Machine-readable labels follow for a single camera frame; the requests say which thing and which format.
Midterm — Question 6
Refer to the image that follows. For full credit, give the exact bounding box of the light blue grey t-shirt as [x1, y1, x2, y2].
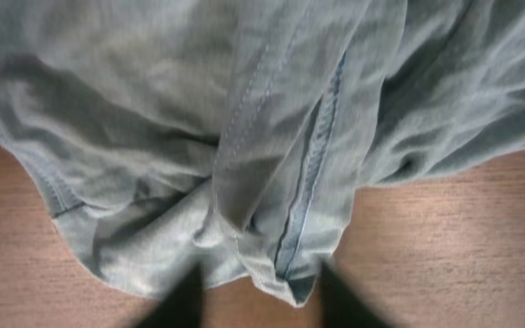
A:
[0, 0, 525, 307]

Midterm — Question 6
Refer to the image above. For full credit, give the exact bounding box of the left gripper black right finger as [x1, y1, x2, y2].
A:
[319, 261, 392, 328]

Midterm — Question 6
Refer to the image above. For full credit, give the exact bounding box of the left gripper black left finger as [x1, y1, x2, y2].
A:
[134, 262, 204, 328]

